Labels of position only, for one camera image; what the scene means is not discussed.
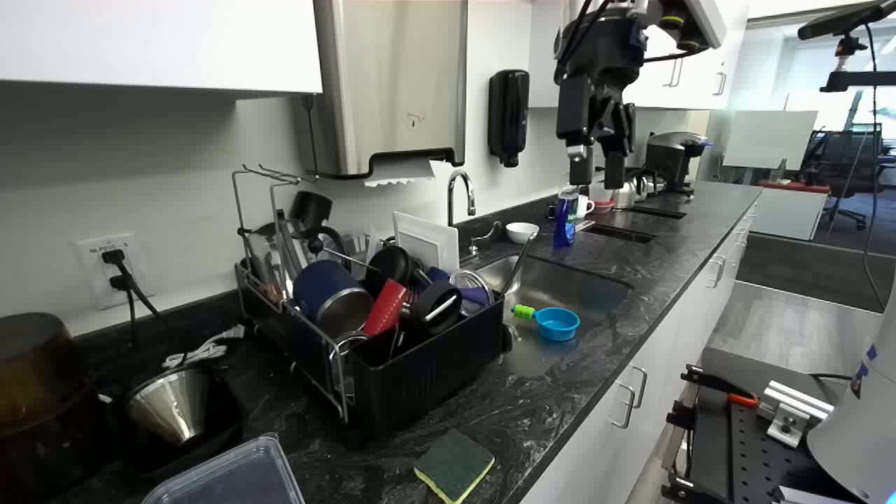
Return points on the small white bowl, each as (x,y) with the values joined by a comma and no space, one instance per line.
(520,230)

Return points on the white mug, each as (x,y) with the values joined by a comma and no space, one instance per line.
(583,209)

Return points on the navy blue tumbler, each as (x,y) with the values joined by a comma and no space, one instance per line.
(323,289)

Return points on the black camera stand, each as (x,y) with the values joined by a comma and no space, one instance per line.
(844,20)

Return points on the chrome faucet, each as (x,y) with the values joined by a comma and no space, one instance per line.
(453,192)

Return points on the white base cabinets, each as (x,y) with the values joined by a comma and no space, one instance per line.
(644,374)

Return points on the small white red cup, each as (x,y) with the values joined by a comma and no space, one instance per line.
(606,198)

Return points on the white cutting board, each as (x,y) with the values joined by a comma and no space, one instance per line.
(427,241)

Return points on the green yellow sponge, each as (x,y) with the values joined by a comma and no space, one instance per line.
(453,462)

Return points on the clear plastic food container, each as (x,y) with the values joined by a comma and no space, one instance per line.
(232,480)

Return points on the dark round cooker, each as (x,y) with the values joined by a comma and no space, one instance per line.
(37,374)

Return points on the silver metal bracket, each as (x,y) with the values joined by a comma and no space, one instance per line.
(792,410)

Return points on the black round cup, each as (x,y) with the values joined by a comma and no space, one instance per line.
(436,307)

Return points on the steel cone funnel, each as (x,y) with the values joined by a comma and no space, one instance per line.
(168,403)

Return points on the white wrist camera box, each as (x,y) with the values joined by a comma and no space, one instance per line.
(702,24)

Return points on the clear purple glass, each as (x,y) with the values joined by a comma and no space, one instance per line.
(470,291)

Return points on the white wall outlet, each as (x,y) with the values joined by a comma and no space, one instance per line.
(98,275)

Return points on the black breadboard table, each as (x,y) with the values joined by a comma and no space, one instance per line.
(737,465)

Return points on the black dish rack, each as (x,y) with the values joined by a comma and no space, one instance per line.
(429,374)

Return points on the black mug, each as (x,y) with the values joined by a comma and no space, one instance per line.
(386,263)

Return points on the white crumpled wrapper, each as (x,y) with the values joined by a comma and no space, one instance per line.
(198,352)

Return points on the stainless steel sink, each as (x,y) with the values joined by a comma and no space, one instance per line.
(560,283)

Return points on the white board panel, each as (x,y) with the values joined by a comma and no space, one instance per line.
(770,142)

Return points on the black wall soap dispenser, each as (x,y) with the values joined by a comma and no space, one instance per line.
(508,115)

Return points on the black coffee machine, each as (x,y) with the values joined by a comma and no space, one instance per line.
(673,158)

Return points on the black office chair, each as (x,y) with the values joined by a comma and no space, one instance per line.
(844,158)

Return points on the white wall cabinet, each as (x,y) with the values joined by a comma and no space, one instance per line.
(140,38)

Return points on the steel paper towel dispenser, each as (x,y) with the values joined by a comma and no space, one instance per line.
(392,86)

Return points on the blue dish soap bottle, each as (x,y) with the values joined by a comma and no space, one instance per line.
(562,228)

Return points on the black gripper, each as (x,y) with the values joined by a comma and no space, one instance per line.
(603,51)

